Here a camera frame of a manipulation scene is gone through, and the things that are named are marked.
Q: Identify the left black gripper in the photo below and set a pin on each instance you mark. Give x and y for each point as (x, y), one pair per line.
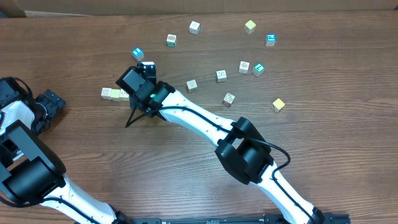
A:
(51, 107)

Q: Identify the cardboard back wall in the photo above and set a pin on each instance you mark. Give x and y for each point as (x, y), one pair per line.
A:
(26, 8)

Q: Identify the white picture block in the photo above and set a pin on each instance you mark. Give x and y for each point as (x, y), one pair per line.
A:
(221, 76)
(243, 67)

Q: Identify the red edged picture block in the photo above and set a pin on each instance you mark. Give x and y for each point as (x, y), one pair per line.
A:
(228, 100)

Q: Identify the red letter white block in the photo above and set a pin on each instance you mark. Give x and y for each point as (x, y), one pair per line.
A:
(106, 93)

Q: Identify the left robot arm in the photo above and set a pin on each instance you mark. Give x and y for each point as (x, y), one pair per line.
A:
(31, 173)

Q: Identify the green seven block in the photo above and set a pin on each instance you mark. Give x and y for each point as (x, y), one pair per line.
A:
(258, 69)

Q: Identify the blue top block far left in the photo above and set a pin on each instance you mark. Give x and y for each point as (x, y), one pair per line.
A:
(138, 54)

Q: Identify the white block top centre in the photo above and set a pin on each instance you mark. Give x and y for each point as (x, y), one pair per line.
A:
(194, 27)

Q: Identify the white picture block right centre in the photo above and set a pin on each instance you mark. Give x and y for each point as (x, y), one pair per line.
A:
(243, 67)

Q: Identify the yellow block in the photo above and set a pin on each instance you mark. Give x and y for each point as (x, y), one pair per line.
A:
(250, 27)
(278, 105)
(115, 94)

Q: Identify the plain white block centre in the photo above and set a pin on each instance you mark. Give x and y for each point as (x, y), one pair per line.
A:
(191, 86)

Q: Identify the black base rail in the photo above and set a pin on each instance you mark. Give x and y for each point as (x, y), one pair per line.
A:
(265, 219)

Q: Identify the white X letter block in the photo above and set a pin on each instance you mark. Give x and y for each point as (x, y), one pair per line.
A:
(123, 96)

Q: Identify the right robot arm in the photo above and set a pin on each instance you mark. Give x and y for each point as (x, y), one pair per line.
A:
(239, 146)

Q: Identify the green letter block upper left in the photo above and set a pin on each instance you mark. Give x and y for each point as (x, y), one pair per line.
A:
(171, 40)

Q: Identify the blue block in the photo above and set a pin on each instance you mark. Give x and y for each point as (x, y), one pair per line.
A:
(138, 54)
(270, 40)

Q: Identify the blue top block upper right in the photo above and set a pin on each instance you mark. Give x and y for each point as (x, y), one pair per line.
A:
(270, 40)

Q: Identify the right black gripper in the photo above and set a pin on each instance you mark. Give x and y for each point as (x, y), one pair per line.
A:
(135, 101)

